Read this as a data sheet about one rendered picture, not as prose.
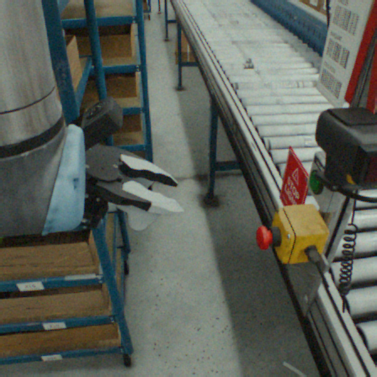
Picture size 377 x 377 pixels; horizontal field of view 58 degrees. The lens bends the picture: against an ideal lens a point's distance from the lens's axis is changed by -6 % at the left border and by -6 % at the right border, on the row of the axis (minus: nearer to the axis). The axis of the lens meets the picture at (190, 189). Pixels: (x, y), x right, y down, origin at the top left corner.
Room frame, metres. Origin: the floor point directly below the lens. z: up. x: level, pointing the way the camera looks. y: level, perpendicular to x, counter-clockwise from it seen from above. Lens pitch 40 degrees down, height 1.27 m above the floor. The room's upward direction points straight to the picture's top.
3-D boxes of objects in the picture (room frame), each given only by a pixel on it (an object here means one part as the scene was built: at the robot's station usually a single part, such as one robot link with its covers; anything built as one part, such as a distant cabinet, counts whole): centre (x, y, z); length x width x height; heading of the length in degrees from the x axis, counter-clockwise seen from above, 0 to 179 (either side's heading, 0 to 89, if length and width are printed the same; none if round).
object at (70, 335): (0.69, 0.47, 0.19); 0.40 x 0.30 x 0.10; 99
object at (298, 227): (0.37, -0.18, 0.84); 0.15 x 0.09 x 0.07; 8
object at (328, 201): (0.41, -0.20, 0.95); 0.07 x 0.03 x 0.07; 8
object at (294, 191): (0.48, -0.20, 0.85); 0.16 x 0.01 x 0.13; 8
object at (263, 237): (0.40, -0.13, 0.84); 0.04 x 0.04 x 0.04; 8
